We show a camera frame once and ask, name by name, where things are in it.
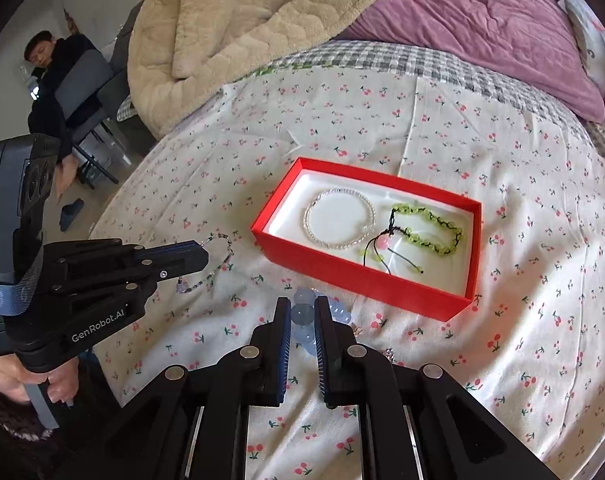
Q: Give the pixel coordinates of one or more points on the grey chair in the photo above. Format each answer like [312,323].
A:
[112,90]

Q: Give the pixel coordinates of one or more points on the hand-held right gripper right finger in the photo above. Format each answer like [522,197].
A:
[323,355]

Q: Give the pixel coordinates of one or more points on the grey checkered bedsheet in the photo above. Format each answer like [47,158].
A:
[432,60]

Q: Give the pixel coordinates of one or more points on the cherry print sheet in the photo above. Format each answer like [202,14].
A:
[532,285]

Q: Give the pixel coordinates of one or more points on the beige quilted blanket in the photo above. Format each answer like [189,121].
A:
[232,20]

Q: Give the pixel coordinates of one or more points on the red jewelry box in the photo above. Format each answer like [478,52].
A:
[332,271]

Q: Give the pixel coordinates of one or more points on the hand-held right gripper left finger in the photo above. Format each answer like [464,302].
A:
[282,355]

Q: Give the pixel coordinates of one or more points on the white printed pillow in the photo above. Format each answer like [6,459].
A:
[594,35]

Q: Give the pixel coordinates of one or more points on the purple quilt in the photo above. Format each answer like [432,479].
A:
[482,20]

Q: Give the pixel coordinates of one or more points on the person's left forearm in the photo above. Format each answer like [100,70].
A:
[7,435]

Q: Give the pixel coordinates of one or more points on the person's left hand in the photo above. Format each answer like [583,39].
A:
[10,377]

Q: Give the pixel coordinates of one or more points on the blue slipper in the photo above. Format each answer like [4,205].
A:
[71,214]

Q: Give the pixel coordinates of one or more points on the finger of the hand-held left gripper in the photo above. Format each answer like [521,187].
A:
[175,251]
[147,280]

